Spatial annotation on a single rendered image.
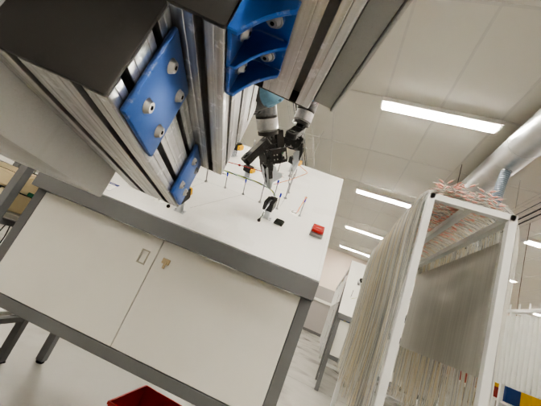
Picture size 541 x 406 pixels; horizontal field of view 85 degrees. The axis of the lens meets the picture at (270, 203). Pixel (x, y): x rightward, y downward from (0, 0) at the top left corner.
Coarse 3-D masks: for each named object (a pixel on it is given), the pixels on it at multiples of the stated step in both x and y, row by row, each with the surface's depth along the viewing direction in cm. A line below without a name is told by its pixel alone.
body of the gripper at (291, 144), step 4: (296, 120) 120; (300, 120) 119; (296, 124) 122; (300, 124) 121; (304, 124) 119; (308, 124) 121; (304, 128) 125; (300, 136) 120; (284, 140) 121; (288, 140) 121; (292, 140) 120; (296, 140) 120; (300, 140) 120; (304, 140) 125; (288, 144) 121; (292, 144) 120; (296, 144) 120; (300, 144) 120; (288, 148) 128; (292, 148) 126; (296, 148) 121
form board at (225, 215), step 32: (256, 160) 182; (128, 192) 120; (192, 192) 132; (224, 192) 139; (256, 192) 147; (320, 192) 165; (192, 224) 112; (224, 224) 117; (256, 224) 123; (288, 224) 128; (320, 224) 135; (256, 256) 106; (288, 256) 110; (320, 256) 114
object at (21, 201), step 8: (0, 168) 127; (8, 168) 129; (16, 168) 132; (0, 176) 125; (8, 176) 125; (32, 176) 131; (0, 184) 122; (32, 184) 131; (0, 192) 120; (24, 192) 129; (32, 192) 132; (16, 200) 126; (24, 200) 130; (16, 208) 128; (24, 208) 131
